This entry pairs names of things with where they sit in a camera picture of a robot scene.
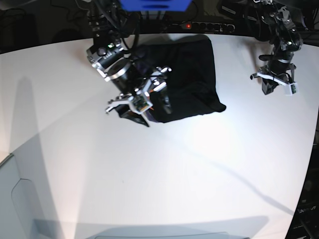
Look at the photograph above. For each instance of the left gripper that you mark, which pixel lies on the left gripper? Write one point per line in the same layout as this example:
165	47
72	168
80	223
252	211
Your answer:
271	80

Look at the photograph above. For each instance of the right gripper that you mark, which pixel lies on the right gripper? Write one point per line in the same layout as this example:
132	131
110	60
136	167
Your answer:
131	85

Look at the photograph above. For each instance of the black T-shirt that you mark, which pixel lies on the black T-shirt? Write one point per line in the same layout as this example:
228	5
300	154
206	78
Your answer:
191	85

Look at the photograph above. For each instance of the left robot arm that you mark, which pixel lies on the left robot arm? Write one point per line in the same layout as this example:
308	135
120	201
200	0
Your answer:
277	28

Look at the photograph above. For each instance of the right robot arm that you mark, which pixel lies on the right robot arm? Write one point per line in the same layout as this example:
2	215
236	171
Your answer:
114	56

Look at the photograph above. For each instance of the blue box overhead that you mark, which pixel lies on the blue box overhead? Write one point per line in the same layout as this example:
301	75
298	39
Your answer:
155	5

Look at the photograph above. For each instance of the black box with OpenArm label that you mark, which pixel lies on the black box with OpenArm label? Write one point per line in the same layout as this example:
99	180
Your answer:
305	222

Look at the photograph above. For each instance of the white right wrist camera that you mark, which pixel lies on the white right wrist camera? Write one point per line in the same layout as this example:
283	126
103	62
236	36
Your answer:
139	103

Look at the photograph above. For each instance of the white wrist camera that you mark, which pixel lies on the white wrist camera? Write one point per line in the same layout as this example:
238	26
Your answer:
139	103
291	89

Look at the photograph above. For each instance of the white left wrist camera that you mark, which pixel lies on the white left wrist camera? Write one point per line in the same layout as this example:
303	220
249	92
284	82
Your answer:
291	89

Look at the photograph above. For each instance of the white power strip red switch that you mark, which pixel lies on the white power strip red switch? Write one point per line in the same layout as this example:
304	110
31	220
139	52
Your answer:
202	27

